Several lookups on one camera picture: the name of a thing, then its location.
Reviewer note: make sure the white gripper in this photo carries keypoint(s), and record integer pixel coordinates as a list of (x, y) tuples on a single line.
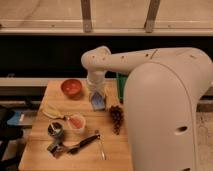
[(96, 83)]

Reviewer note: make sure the blue sponge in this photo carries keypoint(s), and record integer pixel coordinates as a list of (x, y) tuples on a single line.
[(98, 103)]

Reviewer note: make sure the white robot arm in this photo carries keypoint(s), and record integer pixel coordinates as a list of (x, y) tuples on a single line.
[(161, 94)]

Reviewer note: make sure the purple grape bunch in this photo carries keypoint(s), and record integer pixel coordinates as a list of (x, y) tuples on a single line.
[(116, 113)]

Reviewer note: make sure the red bowl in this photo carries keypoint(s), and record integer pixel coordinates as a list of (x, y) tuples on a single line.
[(71, 87)]

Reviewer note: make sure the green plastic tray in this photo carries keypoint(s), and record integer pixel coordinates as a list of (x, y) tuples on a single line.
[(121, 80)]

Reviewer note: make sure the pink plastic cup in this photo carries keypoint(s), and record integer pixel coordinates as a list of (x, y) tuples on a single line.
[(77, 123)]

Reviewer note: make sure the yellow banana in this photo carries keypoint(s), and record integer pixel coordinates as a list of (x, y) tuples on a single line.
[(53, 112)]

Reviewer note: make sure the round metal can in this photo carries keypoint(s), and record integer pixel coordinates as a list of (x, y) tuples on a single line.
[(55, 130)]

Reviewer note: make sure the small metal clip tool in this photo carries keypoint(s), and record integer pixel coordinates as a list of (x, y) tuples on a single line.
[(57, 148)]

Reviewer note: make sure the blue object on floor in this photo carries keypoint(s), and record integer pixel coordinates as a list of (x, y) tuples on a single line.
[(23, 118)]

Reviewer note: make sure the black chair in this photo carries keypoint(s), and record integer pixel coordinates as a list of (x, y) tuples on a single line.
[(7, 133)]

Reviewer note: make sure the black handled spatula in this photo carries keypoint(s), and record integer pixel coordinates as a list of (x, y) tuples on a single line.
[(74, 149)]

